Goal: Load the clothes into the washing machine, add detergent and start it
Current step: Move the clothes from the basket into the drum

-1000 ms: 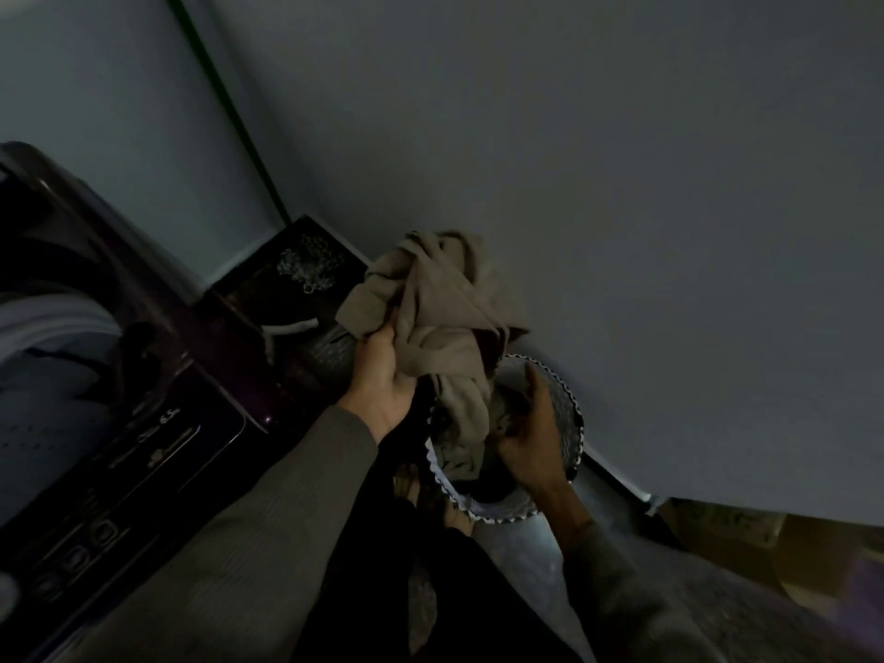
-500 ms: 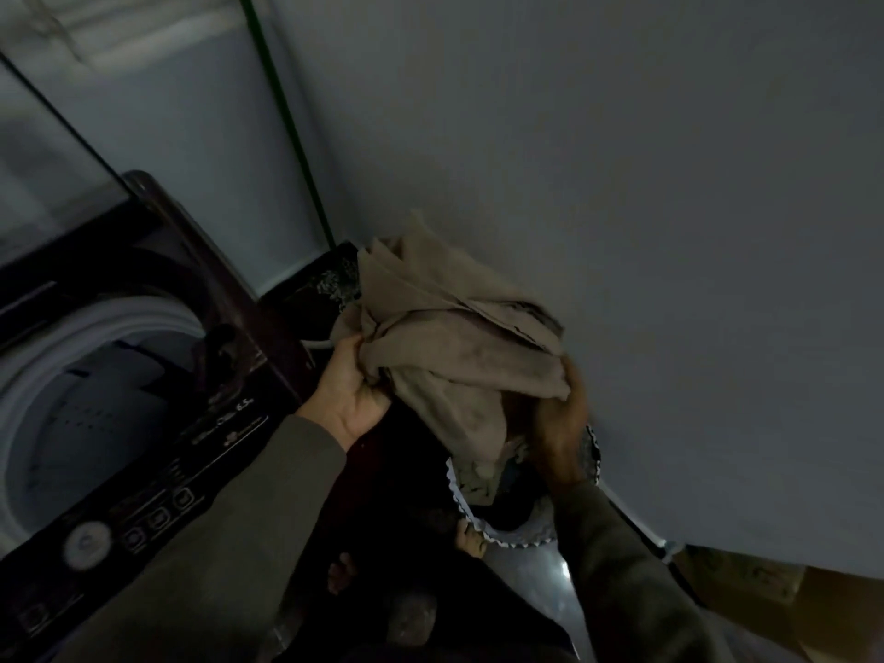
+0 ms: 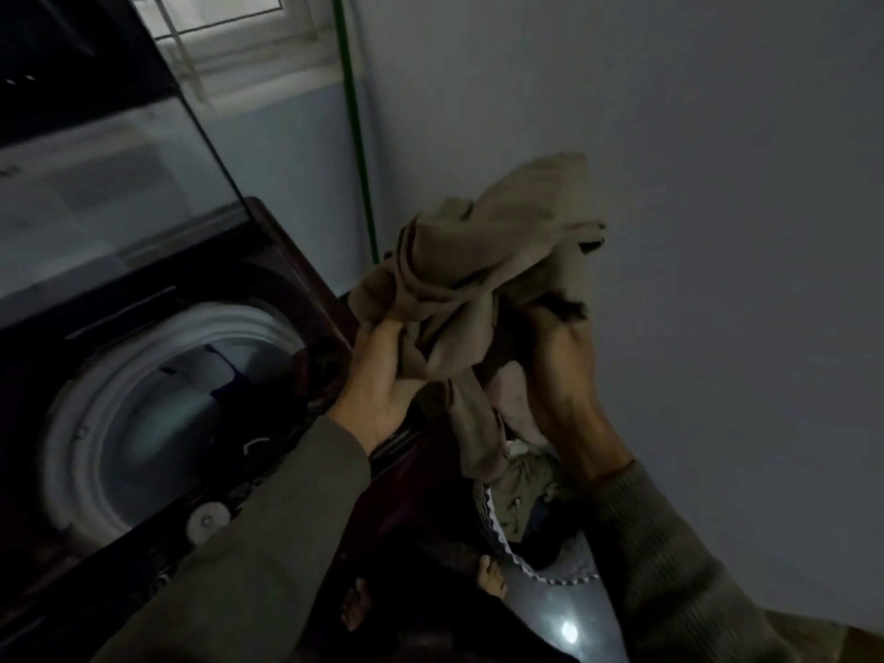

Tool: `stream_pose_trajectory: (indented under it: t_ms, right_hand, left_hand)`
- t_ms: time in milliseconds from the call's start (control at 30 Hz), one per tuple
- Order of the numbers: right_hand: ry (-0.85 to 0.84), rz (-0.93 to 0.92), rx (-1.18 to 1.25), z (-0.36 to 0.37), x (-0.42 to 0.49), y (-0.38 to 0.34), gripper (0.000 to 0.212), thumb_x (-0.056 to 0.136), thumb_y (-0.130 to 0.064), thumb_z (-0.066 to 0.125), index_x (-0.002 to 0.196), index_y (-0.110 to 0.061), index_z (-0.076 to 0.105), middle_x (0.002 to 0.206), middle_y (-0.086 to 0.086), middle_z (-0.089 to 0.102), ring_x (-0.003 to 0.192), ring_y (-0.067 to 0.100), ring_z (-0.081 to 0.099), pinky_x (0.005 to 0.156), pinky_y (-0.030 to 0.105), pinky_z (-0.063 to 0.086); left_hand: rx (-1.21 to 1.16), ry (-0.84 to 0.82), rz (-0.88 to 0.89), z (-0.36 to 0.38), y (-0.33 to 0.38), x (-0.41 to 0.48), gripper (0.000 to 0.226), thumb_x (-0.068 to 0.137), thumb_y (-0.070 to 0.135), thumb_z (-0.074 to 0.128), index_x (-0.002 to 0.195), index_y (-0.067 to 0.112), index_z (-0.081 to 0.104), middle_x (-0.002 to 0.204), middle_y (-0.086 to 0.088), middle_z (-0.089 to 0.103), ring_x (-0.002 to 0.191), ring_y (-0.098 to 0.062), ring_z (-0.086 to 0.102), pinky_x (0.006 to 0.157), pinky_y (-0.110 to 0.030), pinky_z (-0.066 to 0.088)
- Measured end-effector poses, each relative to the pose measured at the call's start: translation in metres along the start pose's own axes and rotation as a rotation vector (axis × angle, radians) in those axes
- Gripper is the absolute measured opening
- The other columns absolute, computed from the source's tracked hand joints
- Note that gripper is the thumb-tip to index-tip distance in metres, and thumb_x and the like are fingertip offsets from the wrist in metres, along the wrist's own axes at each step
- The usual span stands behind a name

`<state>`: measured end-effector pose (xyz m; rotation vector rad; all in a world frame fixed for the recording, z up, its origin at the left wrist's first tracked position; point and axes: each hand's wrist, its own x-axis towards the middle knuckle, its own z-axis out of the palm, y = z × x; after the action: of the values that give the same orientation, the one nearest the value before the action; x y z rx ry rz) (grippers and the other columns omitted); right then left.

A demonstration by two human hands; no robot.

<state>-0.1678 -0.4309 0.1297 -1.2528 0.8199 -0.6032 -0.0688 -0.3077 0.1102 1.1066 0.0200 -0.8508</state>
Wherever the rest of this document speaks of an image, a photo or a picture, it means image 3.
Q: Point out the dark maroon washing machine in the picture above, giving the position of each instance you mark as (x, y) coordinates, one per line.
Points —
(83, 435)

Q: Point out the person's right foot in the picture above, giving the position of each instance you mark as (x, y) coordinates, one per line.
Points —
(492, 578)

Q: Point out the person's foot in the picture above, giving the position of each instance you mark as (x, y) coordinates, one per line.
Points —
(492, 578)
(355, 606)

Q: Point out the person's left hand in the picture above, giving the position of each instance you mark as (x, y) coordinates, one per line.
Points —
(376, 393)

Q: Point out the person's right hand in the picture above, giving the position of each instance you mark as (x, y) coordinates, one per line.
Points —
(566, 386)

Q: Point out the person's left forearm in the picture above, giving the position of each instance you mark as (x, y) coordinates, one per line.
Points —
(262, 545)

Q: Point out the black white zigzag laundry basket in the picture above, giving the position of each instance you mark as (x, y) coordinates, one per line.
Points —
(559, 569)

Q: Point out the person's right forearm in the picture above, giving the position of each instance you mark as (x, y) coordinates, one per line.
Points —
(677, 566)

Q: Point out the glass washing machine lid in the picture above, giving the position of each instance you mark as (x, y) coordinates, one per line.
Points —
(103, 186)

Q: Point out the person's left foot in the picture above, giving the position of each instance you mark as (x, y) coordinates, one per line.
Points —
(355, 606)

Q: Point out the green pipe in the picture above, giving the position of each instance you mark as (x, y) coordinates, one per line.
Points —
(355, 131)

